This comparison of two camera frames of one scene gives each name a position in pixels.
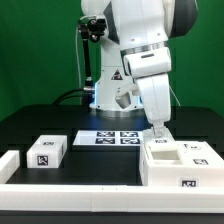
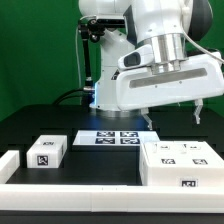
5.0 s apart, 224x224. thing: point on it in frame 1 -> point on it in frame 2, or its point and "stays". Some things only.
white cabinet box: (180, 164) stays
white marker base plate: (127, 138) stays
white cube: (149, 139) -> (164, 153)
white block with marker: (47, 152) stays
